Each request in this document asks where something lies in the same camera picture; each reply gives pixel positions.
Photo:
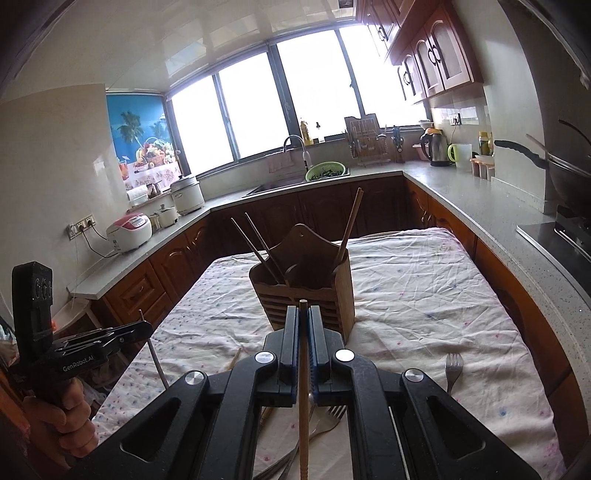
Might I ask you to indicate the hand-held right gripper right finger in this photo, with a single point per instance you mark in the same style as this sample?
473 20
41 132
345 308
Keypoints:
316 341

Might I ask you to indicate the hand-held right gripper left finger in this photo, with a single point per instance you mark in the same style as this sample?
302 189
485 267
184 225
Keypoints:
292 341

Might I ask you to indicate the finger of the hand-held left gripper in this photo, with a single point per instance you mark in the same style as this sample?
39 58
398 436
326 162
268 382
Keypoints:
134 330

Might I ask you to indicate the wooden utensil holder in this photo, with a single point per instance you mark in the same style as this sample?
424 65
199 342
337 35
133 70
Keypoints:
268 295

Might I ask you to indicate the person's left hand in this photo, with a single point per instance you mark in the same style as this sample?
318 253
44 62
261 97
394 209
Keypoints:
60 424

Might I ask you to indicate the metal fork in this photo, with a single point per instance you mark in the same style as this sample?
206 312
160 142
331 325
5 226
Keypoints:
454 374
330 417

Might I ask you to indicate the white and red rice cooker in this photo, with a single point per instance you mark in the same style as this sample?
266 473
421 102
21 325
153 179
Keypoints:
129 233

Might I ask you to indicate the white floral tablecloth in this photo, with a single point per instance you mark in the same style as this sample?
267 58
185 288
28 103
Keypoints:
415 300

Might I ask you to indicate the small white appliance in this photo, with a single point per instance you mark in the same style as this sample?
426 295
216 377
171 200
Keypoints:
166 216

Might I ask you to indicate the paper towel roll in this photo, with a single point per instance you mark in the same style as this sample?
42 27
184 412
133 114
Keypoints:
136 196

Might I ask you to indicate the brown lower cabinets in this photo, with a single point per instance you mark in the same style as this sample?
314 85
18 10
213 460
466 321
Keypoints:
323 203

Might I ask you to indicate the brown cabinets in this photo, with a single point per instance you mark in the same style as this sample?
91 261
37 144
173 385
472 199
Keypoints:
443 60
323 203

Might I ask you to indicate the white round cooker pot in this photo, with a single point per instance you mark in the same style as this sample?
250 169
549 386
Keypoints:
187 196

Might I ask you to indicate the green colander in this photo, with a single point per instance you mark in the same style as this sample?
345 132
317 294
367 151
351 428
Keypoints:
323 167

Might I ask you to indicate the pink dishcloth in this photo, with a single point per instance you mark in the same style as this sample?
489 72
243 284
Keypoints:
281 164

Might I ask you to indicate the curved sink faucet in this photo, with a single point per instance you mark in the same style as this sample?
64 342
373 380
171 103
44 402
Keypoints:
305 159

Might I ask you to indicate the grey kitchen countertop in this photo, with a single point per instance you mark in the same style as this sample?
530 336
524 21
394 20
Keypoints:
461 194

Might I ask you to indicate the dish drying rack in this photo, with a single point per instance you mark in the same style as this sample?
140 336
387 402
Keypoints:
364 138

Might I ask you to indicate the yellow oil bottle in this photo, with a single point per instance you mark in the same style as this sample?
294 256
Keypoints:
304 131

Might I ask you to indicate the pink cup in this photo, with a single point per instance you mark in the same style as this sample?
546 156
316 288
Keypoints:
418 152

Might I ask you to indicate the steel electric kettle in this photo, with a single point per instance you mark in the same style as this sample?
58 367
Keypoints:
436 147

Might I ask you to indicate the large kitchen window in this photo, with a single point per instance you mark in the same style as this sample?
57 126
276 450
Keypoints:
249 106

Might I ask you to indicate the spice jar set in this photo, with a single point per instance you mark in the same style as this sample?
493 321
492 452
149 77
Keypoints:
482 168

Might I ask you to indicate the jar with yellow lid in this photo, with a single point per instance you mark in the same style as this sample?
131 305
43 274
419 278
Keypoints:
484 145

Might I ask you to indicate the gas stove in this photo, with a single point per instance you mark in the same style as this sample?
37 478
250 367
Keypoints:
554 235

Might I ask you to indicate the black wok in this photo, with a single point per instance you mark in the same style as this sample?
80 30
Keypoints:
521 152

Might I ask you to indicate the wooden spatula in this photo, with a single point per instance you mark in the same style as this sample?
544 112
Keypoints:
536 145

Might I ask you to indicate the brown upper cabinets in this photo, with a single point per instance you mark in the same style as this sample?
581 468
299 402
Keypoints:
443 60

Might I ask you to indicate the glass wok lid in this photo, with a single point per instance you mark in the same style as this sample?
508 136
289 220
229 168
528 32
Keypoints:
572 161

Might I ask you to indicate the range hood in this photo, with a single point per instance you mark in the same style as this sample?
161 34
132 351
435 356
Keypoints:
563 37

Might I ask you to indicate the wall socket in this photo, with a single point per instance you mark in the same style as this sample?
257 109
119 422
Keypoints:
454 119
81 226

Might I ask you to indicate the beach and fruit wall poster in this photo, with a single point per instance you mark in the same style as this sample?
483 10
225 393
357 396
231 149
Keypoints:
134 124

